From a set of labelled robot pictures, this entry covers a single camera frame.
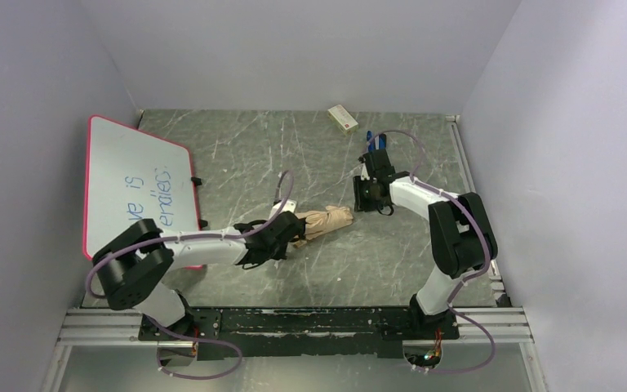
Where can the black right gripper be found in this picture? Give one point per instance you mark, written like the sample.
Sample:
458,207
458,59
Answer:
375,160

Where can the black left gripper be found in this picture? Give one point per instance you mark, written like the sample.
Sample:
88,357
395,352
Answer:
292,229

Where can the beige folding umbrella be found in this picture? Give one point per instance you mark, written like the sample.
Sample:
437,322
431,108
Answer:
318,223

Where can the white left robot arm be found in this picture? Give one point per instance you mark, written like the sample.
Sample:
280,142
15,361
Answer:
131,267

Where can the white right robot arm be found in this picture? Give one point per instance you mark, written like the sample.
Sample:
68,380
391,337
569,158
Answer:
461,238

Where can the blue stapler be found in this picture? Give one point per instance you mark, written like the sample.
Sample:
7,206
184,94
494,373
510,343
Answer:
375,142

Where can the small white red box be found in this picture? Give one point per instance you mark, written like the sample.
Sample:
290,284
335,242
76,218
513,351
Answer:
342,119

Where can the pink framed whiteboard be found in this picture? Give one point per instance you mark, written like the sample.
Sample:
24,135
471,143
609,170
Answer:
132,175

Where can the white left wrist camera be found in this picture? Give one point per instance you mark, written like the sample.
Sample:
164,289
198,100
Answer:
283,206

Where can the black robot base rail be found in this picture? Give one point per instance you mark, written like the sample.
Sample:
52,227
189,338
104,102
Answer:
281,332

